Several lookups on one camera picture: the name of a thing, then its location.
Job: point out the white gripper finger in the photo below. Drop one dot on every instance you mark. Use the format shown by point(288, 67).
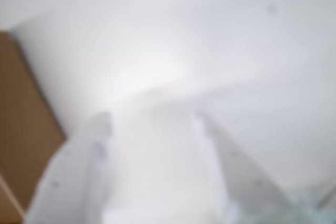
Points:
point(246, 187)
point(68, 182)

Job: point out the brown cardboard box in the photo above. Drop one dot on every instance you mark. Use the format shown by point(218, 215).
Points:
point(23, 116)

